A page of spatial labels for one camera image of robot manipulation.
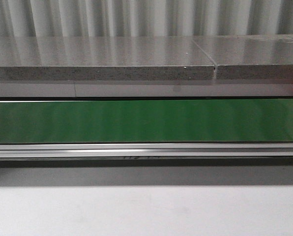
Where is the grey stone slab right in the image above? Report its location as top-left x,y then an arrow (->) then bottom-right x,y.
193,34 -> 293,82

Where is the green conveyor belt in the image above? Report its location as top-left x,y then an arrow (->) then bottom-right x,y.
0,99 -> 293,144

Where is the grey stone counter slab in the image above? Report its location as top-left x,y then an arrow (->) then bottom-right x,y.
0,36 -> 214,82

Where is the white pleated curtain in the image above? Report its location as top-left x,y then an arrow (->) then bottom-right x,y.
0,0 -> 293,36

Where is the aluminium conveyor side rail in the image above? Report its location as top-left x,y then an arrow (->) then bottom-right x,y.
0,142 -> 293,161

